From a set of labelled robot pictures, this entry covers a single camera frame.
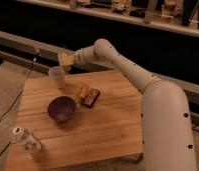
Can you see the orange carrot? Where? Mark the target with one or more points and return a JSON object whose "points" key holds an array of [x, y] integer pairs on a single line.
{"points": [[83, 92]]}

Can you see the white sponge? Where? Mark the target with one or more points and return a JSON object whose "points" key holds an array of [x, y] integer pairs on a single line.
{"points": [[65, 61]]}

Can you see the dark purple bowl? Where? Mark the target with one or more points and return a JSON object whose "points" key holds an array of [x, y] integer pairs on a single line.
{"points": [[61, 109]]}

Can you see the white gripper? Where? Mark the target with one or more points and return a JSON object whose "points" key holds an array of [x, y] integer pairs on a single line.
{"points": [[77, 58]]}

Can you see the cluttered background shelf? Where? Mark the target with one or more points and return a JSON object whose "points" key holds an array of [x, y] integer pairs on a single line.
{"points": [[121, 10]]}

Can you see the wooden table board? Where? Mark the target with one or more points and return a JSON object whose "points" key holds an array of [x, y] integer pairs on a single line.
{"points": [[111, 128]]}

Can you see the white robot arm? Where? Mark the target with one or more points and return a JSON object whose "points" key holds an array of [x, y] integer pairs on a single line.
{"points": [[167, 137]]}

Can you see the dark chocolate bar packet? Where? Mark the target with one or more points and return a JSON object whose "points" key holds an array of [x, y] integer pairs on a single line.
{"points": [[91, 98]]}

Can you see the clear plastic bottle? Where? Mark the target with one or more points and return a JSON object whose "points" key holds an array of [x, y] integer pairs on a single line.
{"points": [[27, 140]]}

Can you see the grey metal rail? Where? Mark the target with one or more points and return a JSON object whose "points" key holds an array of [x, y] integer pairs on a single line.
{"points": [[50, 51]]}

